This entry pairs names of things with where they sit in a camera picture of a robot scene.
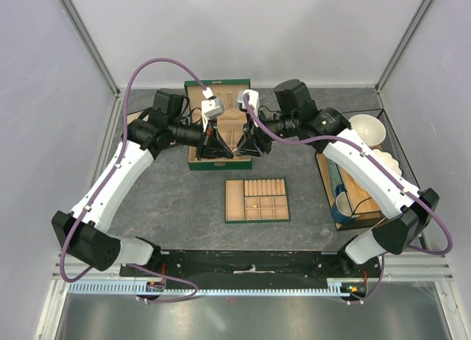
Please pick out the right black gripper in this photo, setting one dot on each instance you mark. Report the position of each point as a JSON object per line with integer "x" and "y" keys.
{"x": 246, "y": 146}

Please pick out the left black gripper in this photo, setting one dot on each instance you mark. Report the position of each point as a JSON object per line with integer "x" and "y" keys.
{"x": 211, "y": 145}

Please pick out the green jewelry tray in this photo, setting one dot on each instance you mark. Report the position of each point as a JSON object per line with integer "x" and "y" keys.
{"x": 270, "y": 195}

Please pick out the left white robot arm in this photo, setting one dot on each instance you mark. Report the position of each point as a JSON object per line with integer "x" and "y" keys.
{"x": 82, "y": 232}

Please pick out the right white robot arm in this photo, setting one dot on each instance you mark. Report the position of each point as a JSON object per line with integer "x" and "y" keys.
{"x": 407, "y": 209}

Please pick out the green jewelry box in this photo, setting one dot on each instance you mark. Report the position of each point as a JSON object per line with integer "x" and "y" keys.
{"x": 229, "y": 125}

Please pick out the floral square ceramic plate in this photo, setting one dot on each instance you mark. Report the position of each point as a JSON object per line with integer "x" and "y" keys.
{"x": 142, "y": 115}

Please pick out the blue mug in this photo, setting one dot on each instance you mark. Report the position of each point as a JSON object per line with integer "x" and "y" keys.
{"x": 341, "y": 212}

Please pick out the yellow ceramic bowl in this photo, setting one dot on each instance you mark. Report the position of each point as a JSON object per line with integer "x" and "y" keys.
{"x": 370, "y": 129}

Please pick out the white scalloped plate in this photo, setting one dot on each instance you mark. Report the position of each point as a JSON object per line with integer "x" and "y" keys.
{"x": 387, "y": 158}

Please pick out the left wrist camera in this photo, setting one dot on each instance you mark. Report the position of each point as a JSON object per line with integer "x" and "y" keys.
{"x": 212, "y": 107}

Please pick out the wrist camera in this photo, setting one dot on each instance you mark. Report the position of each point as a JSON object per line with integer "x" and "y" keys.
{"x": 212, "y": 107}
{"x": 249, "y": 97}

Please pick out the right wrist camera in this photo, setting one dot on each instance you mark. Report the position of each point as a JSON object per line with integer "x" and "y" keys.
{"x": 249, "y": 97}

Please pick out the black wire shelf rack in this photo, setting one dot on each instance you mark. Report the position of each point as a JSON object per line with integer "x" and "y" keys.
{"x": 364, "y": 208}

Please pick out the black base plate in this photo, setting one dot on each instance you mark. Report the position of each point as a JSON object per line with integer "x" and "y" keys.
{"x": 259, "y": 269}

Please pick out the grey cable duct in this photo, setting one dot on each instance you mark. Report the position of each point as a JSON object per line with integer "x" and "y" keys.
{"x": 144, "y": 288}

